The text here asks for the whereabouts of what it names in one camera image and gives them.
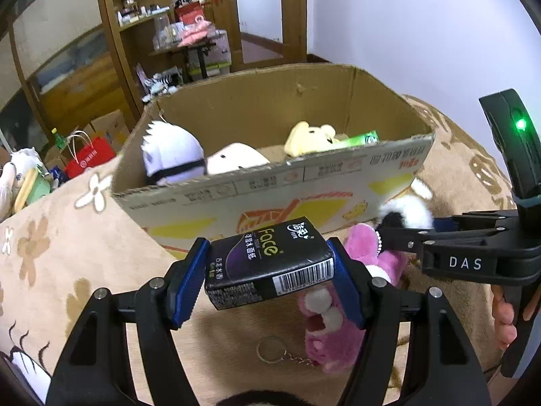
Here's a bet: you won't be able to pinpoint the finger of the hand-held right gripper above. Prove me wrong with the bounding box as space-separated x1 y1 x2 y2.
378 210 525 254

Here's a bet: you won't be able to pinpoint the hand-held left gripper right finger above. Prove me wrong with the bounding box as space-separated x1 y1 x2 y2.
326 237 493 406

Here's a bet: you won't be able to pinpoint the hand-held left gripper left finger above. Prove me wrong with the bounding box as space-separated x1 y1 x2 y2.
46 237 212 406

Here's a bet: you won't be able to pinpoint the pink plush toy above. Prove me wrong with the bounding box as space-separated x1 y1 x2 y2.
296 222 408 375

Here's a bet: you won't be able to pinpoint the small black and white plush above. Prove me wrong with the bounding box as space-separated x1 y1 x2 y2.
378 197 435 238

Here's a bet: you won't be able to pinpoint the black tissue pack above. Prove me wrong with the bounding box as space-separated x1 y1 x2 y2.
204 217 334 311

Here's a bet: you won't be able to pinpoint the printed cardboard box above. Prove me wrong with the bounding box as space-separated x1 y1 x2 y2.
111 63 436 261

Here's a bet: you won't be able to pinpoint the pink swirl roll plush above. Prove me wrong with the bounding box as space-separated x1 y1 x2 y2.
206 143 271 175

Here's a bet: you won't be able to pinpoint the lilac haired doll plush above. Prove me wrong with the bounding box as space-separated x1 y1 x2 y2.
141 120 208 186

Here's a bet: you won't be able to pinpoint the green snack packet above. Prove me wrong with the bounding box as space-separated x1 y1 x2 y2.
338 132 380 146

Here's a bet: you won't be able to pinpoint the yellow bear plush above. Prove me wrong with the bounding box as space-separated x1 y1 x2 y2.
283 120 351 158

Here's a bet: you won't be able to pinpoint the person's right hand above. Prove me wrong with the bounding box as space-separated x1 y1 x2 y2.
491 285 517 351

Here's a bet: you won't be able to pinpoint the tan floral blanket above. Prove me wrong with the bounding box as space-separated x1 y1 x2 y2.
0 93 541 406

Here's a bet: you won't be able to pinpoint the red paper bag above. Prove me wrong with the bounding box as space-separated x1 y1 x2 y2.
63 131 117 179

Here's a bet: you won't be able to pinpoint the flattened brown cardboard boxes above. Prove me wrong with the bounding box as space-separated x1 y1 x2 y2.
82 109 131 153

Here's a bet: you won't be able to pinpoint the green and yellow toy case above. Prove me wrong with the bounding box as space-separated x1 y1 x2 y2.
13 167 53 216

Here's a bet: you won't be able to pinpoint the zebra striped plush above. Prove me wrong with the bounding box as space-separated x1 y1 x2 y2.
141 72 180 96

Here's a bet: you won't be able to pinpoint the small dark side table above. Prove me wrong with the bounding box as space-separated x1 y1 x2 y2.
150 40 231 83

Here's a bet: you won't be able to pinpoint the translucent storage box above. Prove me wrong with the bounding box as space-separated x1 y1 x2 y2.
188 31 232 81

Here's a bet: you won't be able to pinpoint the wooden wardrobe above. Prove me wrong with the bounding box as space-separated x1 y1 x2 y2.
0 0 142 153

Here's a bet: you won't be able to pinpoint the wooden corner shelf unit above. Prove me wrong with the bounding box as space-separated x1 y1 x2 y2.
94 0 189 113

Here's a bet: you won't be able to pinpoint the pink cloth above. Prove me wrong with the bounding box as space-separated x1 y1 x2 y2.
178 21 216 47

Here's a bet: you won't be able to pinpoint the clear plastic jar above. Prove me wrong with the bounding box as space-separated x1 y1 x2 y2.
153 15 174 49

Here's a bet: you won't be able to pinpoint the red gift box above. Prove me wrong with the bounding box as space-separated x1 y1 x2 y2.
174 2 204 26

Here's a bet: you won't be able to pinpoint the wooden door with glass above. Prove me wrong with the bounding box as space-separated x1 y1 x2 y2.
198 0 309 72

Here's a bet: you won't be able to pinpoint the metal key ring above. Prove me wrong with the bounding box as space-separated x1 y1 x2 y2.
256 336 322 368

